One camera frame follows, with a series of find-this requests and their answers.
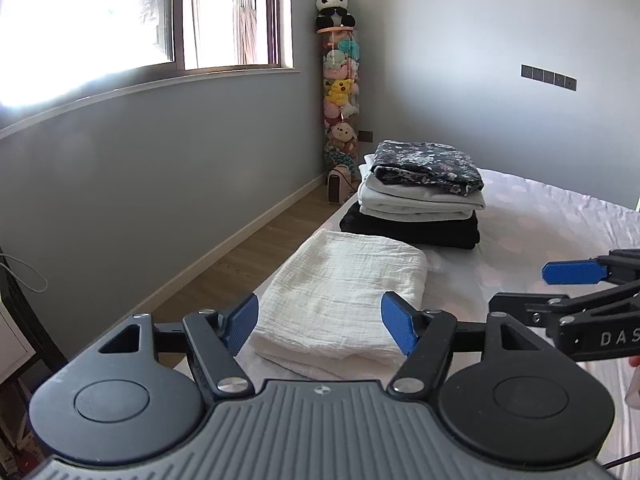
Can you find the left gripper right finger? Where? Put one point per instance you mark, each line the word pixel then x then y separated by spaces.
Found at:
pixel 425 338

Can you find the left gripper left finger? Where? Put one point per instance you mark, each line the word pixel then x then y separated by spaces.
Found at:
pixel 214 340

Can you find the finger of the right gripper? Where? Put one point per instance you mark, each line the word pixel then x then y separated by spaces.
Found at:
pixel 618 267
pixel 541 310

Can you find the white muslin cloth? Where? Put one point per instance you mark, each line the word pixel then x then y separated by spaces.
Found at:
pixel 320 316

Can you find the person's right hand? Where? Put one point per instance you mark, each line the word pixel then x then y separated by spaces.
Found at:
pixel 632 397

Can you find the black folded garments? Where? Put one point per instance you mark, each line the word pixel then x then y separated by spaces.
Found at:
pixel 457 234

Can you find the white folded garments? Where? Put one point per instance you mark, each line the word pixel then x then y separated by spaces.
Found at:
pixel 406 203

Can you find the dark floral folded garment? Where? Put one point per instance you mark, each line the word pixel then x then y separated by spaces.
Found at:
pixel 426 164

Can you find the small white heater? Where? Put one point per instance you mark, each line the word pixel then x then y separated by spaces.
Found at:
pixel 339 185

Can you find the plush toy storage column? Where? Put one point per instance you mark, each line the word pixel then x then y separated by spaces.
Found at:
pixel 340 98

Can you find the panda plush toy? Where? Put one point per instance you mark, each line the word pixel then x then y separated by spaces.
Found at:
pixel 333 13

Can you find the grey wall switch panel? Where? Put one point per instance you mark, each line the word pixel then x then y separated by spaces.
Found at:
pixel 549 77

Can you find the dark wall socket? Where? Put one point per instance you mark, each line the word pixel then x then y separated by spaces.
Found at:
pixel 365 136

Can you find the window with frame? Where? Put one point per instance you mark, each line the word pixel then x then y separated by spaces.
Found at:
pixel 57 55

